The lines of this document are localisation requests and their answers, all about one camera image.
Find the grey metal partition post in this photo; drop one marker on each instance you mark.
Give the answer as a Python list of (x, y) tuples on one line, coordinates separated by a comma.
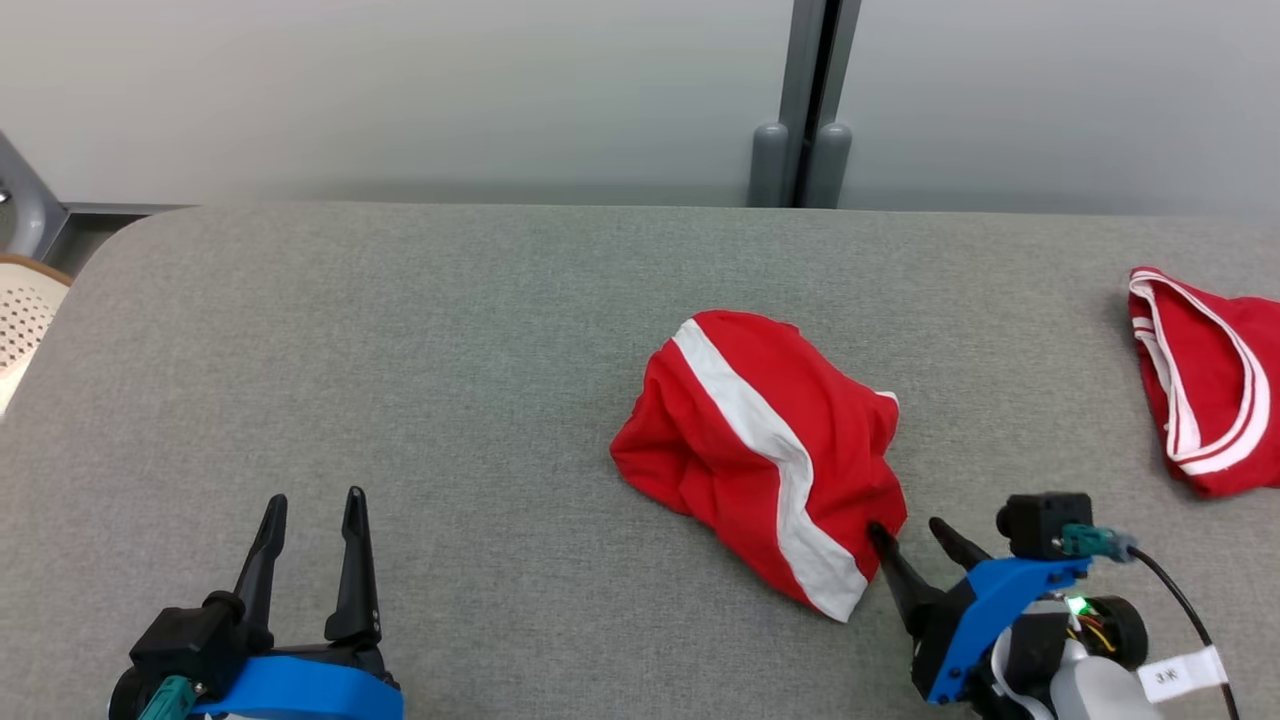
[(805, 100)]

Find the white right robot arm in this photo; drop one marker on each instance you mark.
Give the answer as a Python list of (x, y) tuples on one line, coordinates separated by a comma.
[(1100, 690)]

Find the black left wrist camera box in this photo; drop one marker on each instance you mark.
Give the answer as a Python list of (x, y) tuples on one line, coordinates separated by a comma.
[(185, 645)]

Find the grey metal frame strut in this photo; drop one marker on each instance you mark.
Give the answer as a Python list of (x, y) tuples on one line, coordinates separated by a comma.
[(30, 210)]

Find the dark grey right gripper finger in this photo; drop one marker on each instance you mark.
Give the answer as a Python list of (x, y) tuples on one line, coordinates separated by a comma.
[(905, 580), (958, 548)]

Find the cream perforated laundry basket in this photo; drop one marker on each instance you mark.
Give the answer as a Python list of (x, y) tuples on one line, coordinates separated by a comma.
[(25, 330)]

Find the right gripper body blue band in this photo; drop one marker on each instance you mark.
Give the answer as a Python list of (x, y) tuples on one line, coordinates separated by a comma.
[(985, 620)]

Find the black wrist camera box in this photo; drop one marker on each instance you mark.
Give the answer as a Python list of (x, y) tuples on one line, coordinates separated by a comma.
[(185, 645), (1040, 525)]

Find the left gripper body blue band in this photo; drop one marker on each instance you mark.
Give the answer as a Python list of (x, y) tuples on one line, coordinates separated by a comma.
[(300, 690)]

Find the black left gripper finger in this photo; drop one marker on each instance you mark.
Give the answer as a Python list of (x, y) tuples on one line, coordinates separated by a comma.
[(356, 590), (265, 560)]

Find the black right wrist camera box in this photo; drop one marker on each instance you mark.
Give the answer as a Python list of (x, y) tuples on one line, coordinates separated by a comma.
[(1040, 525)]

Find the red shorts with white stripe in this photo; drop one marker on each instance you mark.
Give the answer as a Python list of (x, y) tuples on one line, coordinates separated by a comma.
[(700, 450)]

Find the red basketball jersey white sleeves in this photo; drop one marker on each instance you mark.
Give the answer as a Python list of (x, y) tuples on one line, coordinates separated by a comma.
[(1215, 370)]

